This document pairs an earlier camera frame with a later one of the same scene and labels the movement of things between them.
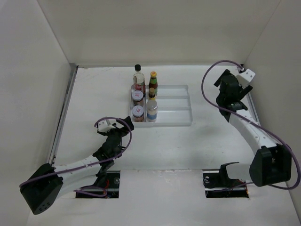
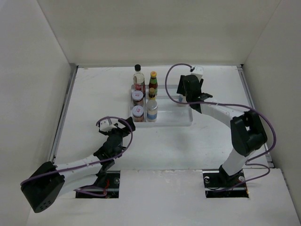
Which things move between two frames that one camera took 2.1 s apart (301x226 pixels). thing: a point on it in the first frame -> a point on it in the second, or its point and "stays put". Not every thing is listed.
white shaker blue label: [152, 108] stays put
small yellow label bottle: [152, 94] stays put
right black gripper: [241, 92] -> [180, 86]
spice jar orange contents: [137, 112] stays put
